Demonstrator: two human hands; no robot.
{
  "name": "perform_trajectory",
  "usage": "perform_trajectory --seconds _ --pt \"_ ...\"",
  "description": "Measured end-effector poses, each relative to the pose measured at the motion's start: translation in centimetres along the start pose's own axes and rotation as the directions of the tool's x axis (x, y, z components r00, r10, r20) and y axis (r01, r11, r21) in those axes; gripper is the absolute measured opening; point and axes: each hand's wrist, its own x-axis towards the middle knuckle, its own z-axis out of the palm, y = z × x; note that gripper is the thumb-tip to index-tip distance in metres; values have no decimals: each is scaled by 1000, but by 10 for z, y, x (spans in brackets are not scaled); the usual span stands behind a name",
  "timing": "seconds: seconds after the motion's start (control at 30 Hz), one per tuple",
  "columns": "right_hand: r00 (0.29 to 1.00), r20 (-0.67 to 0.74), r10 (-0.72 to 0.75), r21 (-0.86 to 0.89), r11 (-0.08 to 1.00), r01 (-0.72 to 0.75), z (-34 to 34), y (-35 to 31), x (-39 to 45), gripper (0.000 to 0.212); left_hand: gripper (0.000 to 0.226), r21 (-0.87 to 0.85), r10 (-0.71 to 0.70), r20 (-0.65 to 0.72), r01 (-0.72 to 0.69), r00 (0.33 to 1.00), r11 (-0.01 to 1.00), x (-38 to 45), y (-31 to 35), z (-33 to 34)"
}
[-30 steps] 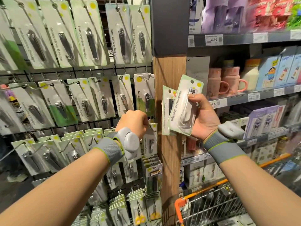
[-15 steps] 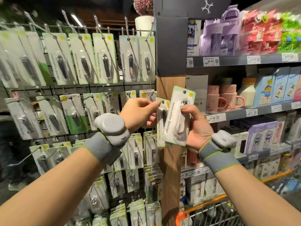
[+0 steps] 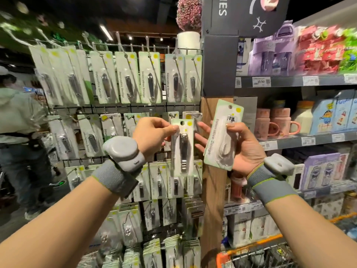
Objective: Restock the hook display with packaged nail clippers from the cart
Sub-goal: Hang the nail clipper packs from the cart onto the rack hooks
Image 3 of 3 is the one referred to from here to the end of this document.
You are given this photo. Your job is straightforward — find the person's left hand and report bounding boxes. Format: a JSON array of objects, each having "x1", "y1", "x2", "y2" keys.
[{"x1": 132, "y1": 116, "x2": 180, "y2": 162}]

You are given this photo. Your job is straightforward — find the pink flowers in white pot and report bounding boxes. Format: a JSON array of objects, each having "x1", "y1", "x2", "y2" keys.
[{"x1": 176, "y1": 0, "x2": 203, "y2": 56}]

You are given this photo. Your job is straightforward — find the rows of hung nail clipper packs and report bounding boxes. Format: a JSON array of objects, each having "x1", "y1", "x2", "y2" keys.
[{"x1": 29, "y1": 44, "x2": 204, "y2": 268}]

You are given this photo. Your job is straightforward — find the green hanging ceiling decor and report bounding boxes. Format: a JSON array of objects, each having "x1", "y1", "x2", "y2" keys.
[{"x1": 0, "y1": 3, "x2": 96, "y2": 51}]

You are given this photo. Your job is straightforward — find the orange wire shopping cart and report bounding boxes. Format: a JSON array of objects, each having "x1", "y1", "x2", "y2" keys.
[{"x1": 216, "y1": 212, "x2": 357, "y2": 268}]

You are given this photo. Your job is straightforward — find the pink mugs on shelf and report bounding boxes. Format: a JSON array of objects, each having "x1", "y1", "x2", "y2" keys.
[{"x1": 230, "y1": 173, "x2": 247, "y2": 200}]

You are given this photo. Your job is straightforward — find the row of pink red packs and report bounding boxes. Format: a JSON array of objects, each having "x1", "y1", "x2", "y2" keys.
[{"x1": 296, "y1": 25, "x2": 357, "y2": 75}]

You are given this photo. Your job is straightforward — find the wooden post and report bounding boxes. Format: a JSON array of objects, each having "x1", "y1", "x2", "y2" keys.
[{"x1": 200, "y1": 36, "x2": 239, "y2": 268}]

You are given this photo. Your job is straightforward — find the purple boxed appliance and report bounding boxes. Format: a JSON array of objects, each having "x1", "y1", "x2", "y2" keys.
[{"x1": 248, "y1": 20, "x2": 299, "y2": 76}]

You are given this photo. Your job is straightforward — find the blue cartoon box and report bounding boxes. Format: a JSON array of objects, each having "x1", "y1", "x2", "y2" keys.
[{"x1": 312, "y1": 98, "x2": 339, "y2": 134}]

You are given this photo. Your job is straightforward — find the grey wrist tracker band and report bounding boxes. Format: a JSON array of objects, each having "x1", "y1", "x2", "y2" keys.
[
  {"x1": 91, "y1": 135, "x2": 147, "y2": 199},
  {"x1": 247, "y1": 153, "x2": 299, "y2": 205}
]

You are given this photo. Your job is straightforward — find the grey kitchenware shelf unit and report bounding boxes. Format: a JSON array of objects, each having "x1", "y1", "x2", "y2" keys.
[{"x1": 223, "y1": 8, "x2": 357, "y2": 255}]

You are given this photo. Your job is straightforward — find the person's right forearm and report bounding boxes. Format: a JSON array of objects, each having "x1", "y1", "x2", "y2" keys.
[{"x1": 267, "y1": 195, "x2": 357, "y2": 268}]

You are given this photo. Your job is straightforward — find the person's right hand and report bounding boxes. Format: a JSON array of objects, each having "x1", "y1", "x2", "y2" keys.
[{"x1": 195, "y1": 121, "x2": 267, "y2": 178}]

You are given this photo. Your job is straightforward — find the wooden ceiling frame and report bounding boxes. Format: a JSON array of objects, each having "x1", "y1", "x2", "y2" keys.
[{"x1": 106, "y1": 18, "x2": 180, "y2": 37}]

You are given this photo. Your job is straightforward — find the white carded nail clipper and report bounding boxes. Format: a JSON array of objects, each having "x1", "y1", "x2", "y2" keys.
[
  {"x1": 170, "y1": 118, "x2": 196, "y2": 179},
  {"x1": 203, "y1": 99, "x2": 244, "y2": 171}
]

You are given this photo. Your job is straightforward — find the dark hanging aisle sign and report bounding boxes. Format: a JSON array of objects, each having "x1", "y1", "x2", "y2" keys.
[{"x1": 202, "y1": 0, "x2": 291, "y2": 38}]

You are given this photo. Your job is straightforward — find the pink ceramic mug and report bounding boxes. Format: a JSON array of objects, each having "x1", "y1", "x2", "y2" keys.
[
  {"x1": 255, "y1": 108, "x2": 280, "y2": 140},
  {"x1": 270, "y1": 108, "x2": 302, "y2": 137}
]

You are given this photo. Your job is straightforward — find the lavender product box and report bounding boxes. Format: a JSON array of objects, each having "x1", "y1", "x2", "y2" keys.
[{"x1": 301, "y1": 152, "x2": 342, "y2": 191}]

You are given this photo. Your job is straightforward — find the cream white jug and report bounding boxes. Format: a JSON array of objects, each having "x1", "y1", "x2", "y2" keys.
[{"x1": 293, "y1": 100, "x2": 316, "y2": 134}]

